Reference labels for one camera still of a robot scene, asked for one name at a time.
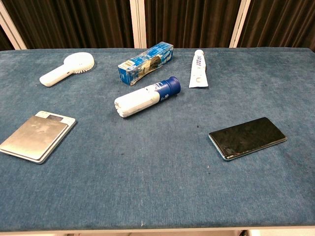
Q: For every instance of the white bottle with blue cap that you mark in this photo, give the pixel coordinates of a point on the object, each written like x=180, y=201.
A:
x=147, y=97

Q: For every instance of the white tube with cap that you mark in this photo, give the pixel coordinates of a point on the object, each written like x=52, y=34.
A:
x=198, y=70

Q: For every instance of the dark pleated curtain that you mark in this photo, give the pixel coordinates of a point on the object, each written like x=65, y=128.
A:
x=73, y=22

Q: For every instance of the black smartphone with cracked screen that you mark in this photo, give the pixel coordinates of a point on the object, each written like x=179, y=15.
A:
x=248, y=137

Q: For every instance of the silver digital kitchen scale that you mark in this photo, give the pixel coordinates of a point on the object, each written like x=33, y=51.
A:
x=37, y=136

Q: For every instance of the blue toothpaste box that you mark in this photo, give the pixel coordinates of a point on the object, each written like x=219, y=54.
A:
x=145, y=63

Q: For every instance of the white handheld fan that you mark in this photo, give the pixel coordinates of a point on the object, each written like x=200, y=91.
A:
x=67, y=69

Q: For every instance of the blue table cloth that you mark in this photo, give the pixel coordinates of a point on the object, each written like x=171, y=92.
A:
x=157, y=172

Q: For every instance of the white frame post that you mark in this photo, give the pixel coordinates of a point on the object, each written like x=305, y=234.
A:
x=239, y=23
x=138, y=23
x=11, y=27

